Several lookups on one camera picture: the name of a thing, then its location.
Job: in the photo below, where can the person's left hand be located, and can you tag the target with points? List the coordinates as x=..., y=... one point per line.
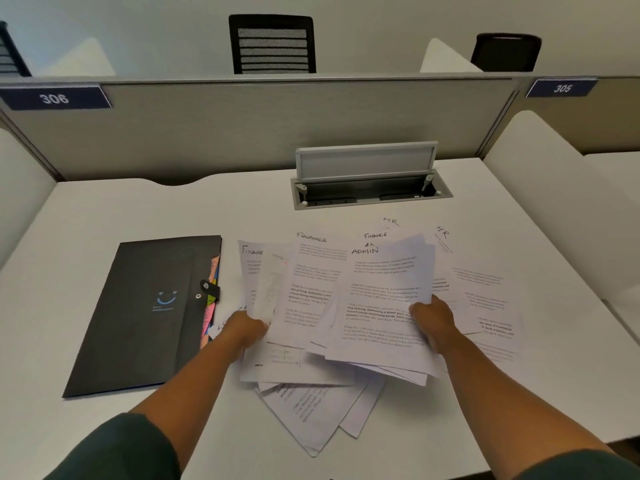
x=242, y=332

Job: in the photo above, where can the person's right hand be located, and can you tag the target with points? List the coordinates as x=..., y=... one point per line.
x=437, y=327

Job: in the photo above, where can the pile of white papers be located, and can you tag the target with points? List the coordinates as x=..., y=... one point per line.
x=480, y=294

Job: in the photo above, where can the thin white paper bundle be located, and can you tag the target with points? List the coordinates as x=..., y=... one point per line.
x=385, y=274

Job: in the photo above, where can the black expanding folder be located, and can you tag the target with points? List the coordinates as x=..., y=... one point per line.
x=135, y=319

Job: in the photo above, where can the person's right forearm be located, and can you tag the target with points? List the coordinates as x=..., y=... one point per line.
x=510, y=399

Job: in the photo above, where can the person's left forearm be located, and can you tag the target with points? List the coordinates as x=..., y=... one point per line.
x=190, y=394

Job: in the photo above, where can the white side desk divider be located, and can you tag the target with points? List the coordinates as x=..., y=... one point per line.
x=20, y=194
x=550, y=204

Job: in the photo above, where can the green left sleeve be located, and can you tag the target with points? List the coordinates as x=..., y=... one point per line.
x=115, y=449

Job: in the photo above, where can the green sleeve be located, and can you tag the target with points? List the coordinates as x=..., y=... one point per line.
x=115, y=449
x=585, y=468

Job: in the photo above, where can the grey fabric partition panel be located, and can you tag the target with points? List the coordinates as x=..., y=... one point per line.
x=200, y=134

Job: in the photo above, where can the green right sleeve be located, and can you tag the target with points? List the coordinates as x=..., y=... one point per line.
x=585, y=468

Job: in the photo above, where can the blue desk number sign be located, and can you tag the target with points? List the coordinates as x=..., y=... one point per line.
x=561, y=88
x=52, y=98

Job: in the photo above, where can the beige partition panel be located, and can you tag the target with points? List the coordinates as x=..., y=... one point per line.
x=615, y=124

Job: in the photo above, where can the black mesh office chair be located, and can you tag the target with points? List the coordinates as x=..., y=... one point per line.
x=234, y=44
x=10, y=59

